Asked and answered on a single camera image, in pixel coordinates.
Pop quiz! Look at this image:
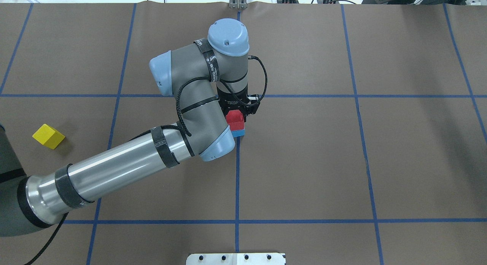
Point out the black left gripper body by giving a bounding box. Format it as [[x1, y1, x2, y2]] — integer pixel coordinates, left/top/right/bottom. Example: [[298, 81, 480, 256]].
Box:
[[217, 80, 250, 115]]

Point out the red wooden block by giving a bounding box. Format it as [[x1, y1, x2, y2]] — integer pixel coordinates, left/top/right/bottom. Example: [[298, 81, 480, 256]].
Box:
[[225, 109, 245, 132]]

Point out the blue wooden block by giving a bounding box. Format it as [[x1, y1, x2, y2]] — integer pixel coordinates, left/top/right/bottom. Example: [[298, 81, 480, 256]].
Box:
[[230, 129, 245, 138]]

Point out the yellow wooden block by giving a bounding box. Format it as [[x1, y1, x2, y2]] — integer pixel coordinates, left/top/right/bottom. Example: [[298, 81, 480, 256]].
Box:
[[32, 124, 65, 149]]

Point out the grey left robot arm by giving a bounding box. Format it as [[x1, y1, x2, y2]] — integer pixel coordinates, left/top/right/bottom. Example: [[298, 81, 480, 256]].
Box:
[[0, 18, 264, 237]]

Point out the brown paper table cover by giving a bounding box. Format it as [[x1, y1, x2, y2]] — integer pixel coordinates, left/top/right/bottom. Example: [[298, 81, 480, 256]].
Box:
[[1, 2, 486, 265]]

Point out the white camera stand base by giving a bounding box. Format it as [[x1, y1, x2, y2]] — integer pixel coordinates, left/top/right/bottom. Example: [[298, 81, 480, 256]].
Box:
[[186, 252, 286, 265]]

